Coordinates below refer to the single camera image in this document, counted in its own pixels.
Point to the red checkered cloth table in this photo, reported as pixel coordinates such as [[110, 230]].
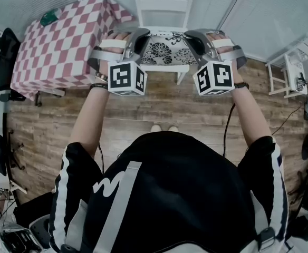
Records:
[[59, 46]]

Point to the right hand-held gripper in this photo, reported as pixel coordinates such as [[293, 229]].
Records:
[[222, 75]]

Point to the person's black shirt torso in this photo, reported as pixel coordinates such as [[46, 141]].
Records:
[[175, 188]]

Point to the green fabric bundle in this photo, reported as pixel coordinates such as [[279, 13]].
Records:
[[48, 17]]

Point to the round floral cushion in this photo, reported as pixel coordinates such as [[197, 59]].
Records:
[[162, 50]]

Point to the black bag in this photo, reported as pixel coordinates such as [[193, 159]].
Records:
[[32, 209]]

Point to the black wristband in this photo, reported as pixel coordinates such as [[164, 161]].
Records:
[[98, 86], [241, 85]]

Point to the person's shoe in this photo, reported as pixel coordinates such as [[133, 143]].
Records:
[[173, 128], [155, 128]]

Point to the black round stand base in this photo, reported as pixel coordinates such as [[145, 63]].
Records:
[[307, 147]]

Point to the person's right forearm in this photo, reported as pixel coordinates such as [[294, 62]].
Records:
[[251, 115]]

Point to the person's right shoe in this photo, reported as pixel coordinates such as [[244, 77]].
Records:
[[173, 128]]

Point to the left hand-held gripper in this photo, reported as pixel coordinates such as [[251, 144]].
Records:
[[119, 76]]

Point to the black mesh office chair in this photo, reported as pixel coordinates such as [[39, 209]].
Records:
[[1, 59]]

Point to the person's right hand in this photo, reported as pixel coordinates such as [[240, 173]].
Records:
[[217, 36]]

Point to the person's left shoe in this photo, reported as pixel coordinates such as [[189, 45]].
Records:
[[155, 128]]

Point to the person's left forearm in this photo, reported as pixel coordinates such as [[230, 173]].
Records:
[[90, 120]]

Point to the person's left hand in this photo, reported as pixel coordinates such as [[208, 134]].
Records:
[[118, 35]]

